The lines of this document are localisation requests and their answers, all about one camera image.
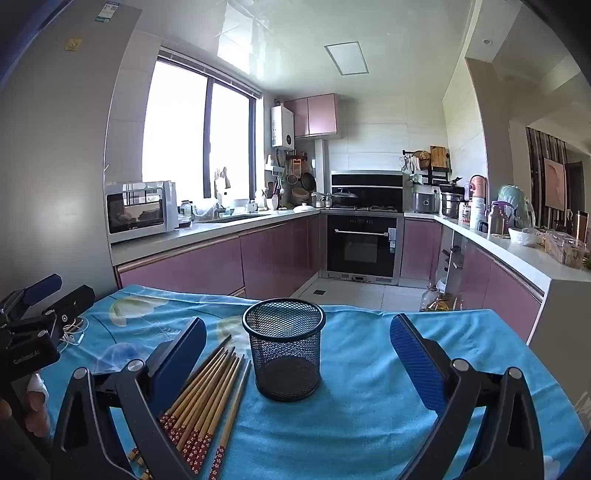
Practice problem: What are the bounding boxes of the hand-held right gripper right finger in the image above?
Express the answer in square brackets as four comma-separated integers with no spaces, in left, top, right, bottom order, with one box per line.
[389,313,544,480]

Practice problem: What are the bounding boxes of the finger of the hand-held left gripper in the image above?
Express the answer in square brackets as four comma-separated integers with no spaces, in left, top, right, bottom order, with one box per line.
[9,285,96,352]
[0,274,63,324]

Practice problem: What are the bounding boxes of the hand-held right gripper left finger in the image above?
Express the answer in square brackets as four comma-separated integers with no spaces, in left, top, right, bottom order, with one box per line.
[52,316,208,480]

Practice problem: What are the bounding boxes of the bunch of wooden chopsticks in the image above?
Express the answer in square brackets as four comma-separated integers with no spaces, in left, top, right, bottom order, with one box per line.
[127,335,252,480]

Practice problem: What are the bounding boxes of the black mesh holder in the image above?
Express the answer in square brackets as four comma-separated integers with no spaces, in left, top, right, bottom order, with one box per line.
[242,298,327,402]

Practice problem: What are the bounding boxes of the person's left hand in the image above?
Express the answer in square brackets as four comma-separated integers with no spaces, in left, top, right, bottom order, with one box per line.
[0,375,51,439]

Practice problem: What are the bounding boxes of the cooking oil bottle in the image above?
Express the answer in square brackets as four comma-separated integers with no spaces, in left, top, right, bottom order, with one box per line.
[419,284,455,312]

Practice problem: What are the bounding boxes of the long pink base cabinets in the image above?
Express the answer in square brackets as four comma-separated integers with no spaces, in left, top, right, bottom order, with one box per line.
[113,215,324,301]

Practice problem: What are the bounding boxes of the blue floral tablecloth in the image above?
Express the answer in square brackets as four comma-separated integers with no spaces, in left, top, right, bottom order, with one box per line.
[39,284,587,480]

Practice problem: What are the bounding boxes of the white kitchen countertop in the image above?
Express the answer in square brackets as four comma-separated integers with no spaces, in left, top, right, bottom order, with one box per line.
[110,208,591,296]

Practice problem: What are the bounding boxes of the short pink base cabinets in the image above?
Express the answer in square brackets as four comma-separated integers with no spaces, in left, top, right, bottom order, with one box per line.
[399,217,543,342]

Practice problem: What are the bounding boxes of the white microwave oven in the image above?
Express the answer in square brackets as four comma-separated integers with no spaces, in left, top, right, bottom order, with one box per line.
[104,181,179,244]

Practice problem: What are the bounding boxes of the grey refrigerator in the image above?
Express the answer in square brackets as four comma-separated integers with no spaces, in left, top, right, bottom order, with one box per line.
[0,0,144,305]

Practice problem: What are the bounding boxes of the built-in black oven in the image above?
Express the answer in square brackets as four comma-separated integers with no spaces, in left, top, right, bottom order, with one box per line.
[326,215,399,275]

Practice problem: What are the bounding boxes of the silver rice cooker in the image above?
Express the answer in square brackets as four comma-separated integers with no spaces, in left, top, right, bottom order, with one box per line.
[412,185,439,214]

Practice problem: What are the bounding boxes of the steel steamer pot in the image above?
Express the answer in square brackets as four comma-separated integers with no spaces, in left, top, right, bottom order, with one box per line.
[440,185,465,219]

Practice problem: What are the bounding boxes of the steel flask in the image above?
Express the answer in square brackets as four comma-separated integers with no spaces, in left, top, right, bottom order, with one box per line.
[488,203,509,236]

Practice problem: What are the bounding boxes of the white bowl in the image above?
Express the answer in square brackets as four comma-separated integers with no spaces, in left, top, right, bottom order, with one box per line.
[508,227,542,247]

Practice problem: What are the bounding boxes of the black wok with lid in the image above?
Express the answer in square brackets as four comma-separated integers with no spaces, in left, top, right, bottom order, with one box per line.
[330,188,360,207]

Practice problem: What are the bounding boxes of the black range hood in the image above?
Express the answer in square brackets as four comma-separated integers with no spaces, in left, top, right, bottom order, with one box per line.
[331,171,404,208]

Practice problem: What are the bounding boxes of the clear plastic container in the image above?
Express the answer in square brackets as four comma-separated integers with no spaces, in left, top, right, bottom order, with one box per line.
[544,231,589,269]

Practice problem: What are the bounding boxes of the pale green kitchen appliance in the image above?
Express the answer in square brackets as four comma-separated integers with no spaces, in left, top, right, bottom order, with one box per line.
[496,185,532,229]

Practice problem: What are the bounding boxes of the kitchen window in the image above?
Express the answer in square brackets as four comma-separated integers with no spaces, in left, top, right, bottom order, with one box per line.
[141,48,262,204]

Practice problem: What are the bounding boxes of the white water heater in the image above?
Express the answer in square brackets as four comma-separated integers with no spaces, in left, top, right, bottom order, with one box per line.
[271,105,295,149]

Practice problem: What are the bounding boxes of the square ceiling light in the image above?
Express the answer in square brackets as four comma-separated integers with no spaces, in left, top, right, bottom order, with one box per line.
[324,41,369,76]

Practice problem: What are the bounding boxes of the white wired earphones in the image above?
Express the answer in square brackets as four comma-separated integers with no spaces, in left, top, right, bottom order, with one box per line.
[59,316,91,345]

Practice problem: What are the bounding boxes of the black wall rack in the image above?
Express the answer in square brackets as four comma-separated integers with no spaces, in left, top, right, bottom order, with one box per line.
[402,148,453,185]

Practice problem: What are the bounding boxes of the framed wall picture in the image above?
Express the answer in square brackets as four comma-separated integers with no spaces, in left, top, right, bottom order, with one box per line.
[542,157,568,209]

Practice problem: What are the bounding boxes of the pink wall cabinets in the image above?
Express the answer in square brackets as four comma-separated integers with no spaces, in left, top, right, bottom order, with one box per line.
[284,93,341,139]

